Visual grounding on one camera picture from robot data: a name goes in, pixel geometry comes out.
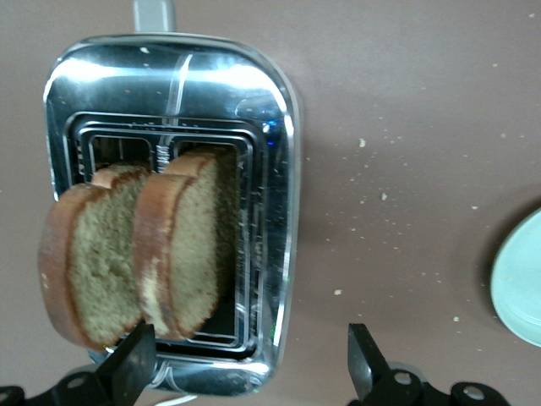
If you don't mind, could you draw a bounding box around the beige chrome toaster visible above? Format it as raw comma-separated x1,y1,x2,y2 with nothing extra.
41,0,302,398

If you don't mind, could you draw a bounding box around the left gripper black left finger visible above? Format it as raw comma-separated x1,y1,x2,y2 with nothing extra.
25,323,156,406

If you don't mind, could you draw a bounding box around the pale green round plate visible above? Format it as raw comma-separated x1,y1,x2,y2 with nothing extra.
489,206,541,348

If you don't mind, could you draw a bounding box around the white toaster power cord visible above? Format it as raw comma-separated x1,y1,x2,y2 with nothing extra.
154,392,199,406

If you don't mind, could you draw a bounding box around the brown bread slice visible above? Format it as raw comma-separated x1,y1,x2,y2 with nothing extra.
37,162,151,352
133,145,240,342

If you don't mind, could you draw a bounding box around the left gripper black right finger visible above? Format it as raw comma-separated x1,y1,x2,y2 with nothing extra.
347,323,428,406

